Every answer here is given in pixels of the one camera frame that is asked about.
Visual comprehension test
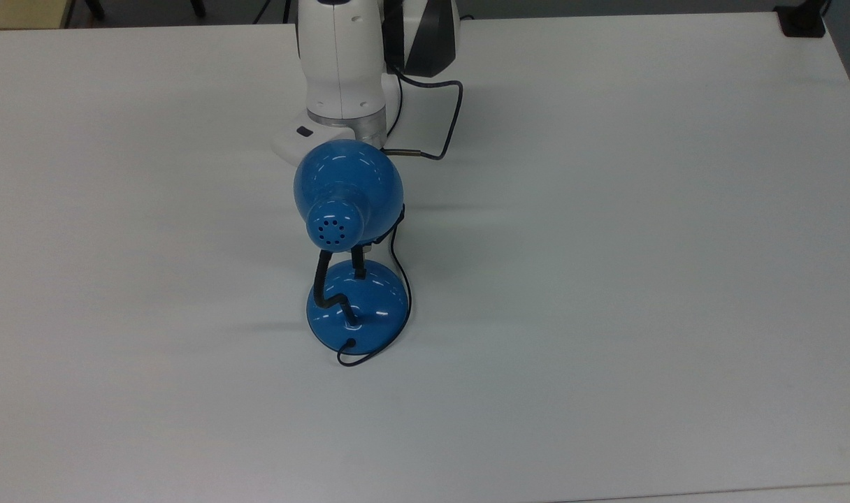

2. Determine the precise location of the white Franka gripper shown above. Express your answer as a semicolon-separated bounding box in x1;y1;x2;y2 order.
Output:
271;78;403;280

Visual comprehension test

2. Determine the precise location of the blue gooseneck desk lamp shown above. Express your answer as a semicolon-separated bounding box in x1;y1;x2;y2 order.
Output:
292;138;410;352

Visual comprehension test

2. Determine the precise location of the tan wooden board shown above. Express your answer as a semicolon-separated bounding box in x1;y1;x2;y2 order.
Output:
0;0;74;30

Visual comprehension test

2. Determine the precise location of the black lamp power cord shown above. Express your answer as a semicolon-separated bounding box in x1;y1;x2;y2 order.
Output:
336;206;413;369

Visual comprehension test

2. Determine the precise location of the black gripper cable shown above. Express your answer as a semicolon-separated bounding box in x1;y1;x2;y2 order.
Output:
384;61;465;162

